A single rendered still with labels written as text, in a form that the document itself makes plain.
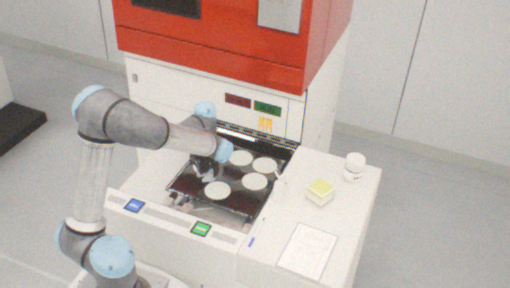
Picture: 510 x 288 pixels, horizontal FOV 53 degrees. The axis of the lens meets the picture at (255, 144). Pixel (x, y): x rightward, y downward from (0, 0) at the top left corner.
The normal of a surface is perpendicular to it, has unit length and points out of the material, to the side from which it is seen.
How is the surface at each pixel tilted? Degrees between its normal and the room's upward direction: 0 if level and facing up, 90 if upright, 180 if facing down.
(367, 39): 90
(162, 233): 90
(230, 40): 90
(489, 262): 0
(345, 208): 0
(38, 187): 0
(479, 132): 90
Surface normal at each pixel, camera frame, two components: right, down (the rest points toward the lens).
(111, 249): 0.15, -0.73
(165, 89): -0.38, 0.56
